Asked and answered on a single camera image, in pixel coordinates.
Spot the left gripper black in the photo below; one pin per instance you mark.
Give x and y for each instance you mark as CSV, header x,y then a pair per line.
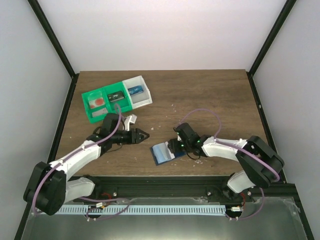
x,y
134,136

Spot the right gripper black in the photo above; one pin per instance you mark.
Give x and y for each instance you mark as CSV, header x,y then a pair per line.
x,y
171,146

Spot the blue card holder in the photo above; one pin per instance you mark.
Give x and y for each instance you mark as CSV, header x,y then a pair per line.
x,y
162,154

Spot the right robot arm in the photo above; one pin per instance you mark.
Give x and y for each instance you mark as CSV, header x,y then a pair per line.
x,y
261,165

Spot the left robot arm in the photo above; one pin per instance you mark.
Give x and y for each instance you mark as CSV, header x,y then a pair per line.
x,y
50,184

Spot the black card stack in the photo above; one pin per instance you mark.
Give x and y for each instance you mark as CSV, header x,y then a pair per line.
x,y
115,96

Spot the blue card stack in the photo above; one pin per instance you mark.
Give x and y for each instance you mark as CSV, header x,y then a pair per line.
x,y
135,90

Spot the red white card stack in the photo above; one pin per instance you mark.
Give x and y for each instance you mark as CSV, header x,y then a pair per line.
x,y
95,103

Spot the white bin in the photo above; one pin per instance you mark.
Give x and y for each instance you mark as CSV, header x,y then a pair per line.
x,y
139,100

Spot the middle green bin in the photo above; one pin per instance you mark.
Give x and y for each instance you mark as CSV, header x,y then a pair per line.
x,y
124,104

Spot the green bin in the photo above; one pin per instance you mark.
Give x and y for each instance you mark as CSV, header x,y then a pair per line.
x,y
124,104
90,95

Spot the left green bin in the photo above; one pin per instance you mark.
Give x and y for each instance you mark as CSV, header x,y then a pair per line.
x,y
90,95

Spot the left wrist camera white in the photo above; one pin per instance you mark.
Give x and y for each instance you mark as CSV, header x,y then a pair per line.
x,y
128,121

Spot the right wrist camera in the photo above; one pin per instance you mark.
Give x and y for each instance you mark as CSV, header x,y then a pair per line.
x,y
186,133

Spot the black aluminium frame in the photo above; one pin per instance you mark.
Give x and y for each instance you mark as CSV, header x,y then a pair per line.
x,y
187,186

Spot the light blue cable duct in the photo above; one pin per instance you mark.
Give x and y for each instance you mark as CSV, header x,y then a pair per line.
x,y
150,210

